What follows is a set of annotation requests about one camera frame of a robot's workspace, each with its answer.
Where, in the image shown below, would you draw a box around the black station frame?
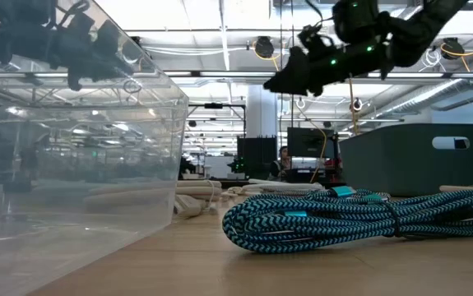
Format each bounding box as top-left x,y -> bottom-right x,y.
186,102 -> 248,182

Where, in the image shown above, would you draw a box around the grey braided cable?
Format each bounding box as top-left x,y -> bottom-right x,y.
260,187 -> 327,197

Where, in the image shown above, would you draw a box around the teal plastic bin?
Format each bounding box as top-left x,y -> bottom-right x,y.
338,123 -> 473,197

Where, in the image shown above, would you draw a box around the teal braided cable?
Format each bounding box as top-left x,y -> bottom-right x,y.
301,185 -> 392,205
222,189 -> 473,254

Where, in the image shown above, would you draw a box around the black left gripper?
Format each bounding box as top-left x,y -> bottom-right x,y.
53,12 -> 135,92

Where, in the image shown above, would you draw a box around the clear plastic box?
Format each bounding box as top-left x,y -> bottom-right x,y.
0,0 -> 190,296

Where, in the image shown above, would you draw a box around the yellow hanging cable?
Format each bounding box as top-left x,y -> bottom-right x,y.
347,76 -> 361,136

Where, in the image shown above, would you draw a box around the yellow room cable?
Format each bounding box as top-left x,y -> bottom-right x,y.
301,114 -> 328,184

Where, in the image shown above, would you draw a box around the silver ventilation duct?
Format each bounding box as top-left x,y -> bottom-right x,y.
373,61 -> 473,121

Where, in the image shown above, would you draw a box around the black hanging cable with coil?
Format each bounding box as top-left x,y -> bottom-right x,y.
289,0 -> 296,173

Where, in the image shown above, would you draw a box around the black ceiling cable reel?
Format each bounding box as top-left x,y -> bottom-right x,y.
253,35 -> 276,59
440,37 -> 466,61

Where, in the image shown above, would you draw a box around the black cabinet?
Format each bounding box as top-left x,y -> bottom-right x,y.
235,136 -> 279,182

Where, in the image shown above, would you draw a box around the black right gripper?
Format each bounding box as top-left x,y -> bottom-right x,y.
262,44 -> 346,99

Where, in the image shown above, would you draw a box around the beige cable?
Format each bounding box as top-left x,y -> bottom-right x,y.
83,179 -> 223,219

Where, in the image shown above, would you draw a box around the white building column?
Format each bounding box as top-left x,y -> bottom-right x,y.
246,84 -> 279,139

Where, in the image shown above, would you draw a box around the dark room monitor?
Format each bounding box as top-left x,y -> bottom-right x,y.
287,127 -> 336,160

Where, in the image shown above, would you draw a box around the long overhead light bar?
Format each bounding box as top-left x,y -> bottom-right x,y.
0,70 -> 473,81

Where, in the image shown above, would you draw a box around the person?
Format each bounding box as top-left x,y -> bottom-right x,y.
268,146 -> 293,182

